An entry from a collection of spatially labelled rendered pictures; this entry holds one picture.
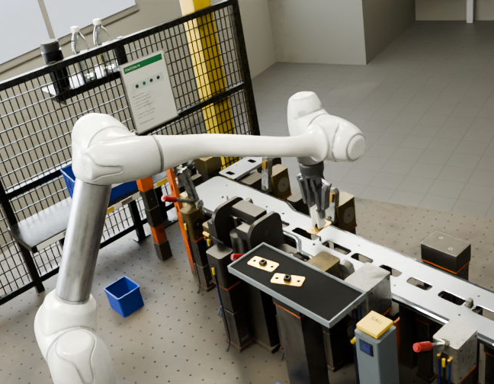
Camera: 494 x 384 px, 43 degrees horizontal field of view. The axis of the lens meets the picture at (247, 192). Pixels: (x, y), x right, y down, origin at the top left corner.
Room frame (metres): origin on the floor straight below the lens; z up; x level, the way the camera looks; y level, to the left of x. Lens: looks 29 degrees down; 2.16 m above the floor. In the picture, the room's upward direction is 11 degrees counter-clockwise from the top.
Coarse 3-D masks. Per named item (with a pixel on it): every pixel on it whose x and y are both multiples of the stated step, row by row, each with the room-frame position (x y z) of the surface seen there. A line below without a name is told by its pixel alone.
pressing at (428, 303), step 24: (216, 192) 2.12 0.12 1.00; (240, 192) 2.08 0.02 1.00; (288, 216) 1.85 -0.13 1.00; (336, 240) 1.65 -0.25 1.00; (360, 240) 1.63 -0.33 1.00; (360, 264) 1.51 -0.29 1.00; (384, 264) 1.49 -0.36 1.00; (408, 264) 1.46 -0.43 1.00; (408, 288) 1.36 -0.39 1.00; (432, 288) 1.34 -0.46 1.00; (456, 288) 1.32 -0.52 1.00; (480, 288) 1.31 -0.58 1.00; (432, 312) 1.24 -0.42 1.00; (456, 312) 1.23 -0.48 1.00; (480, 336) 1.13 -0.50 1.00
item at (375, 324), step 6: (372, 312) 1.11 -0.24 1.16; (366, 318) 1.10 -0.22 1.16; (372, 318) 1.09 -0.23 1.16; (378, 318) 1.09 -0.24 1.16; (384, 318) 1.08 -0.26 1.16; (360, 324) 1.08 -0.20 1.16; (366, 324) 1.08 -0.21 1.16; (372, 324) 1.07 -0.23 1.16; (378, 324) 1.07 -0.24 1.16; (384, 324) 1.07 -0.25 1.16; (390, 324) 1.07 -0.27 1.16; (366, 330) 1.06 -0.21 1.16; (372, 330) 1.05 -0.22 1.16; (378, 330) 1.05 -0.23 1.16; (384, 330) 1.05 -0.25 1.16; (378, 336) 1.04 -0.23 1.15
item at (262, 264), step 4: (252, 260) 1.40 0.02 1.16; (256, 260) 1.40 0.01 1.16; (260, 260) 1.38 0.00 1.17; (264, 260) 1.38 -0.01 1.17; (252, 264) 1.38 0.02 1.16; (256, 264) 1.38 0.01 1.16; (260, 264) 1.37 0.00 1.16; (264, 264) 1.37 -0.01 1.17; (268, 264) 1.37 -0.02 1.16; (272, 264) 1.36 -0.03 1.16; (276, 264) 1.36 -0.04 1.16; (260, 268) 1.36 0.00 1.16; (264, 268) 1.35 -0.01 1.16; (268, 268) 1.35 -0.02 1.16; (272, 268) 1.35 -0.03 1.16
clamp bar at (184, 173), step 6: (180, 168) 1.94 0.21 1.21; (186, 168) 1.94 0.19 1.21; (192, 168) 1.96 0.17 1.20; (180, 174) 1.93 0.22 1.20; (186, 174) 1.93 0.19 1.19; (186, 180) 1.93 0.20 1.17; (186, 186) 1.94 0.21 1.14; (192, 186) 1.94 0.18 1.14; (192, 192) 1.94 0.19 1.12; (192, 198) 1.94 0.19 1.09; (198, 198) 1.95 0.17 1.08; (192, 204) 1.96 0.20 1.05
